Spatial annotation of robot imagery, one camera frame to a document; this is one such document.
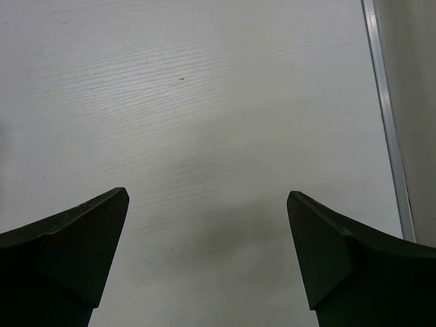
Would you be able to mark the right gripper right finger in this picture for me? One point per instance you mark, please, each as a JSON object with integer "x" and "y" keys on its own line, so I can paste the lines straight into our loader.
{"x": 355, "y": 275}

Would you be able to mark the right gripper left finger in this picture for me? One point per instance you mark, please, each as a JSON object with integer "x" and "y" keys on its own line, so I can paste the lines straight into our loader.
{"x": 54, "y": 271}

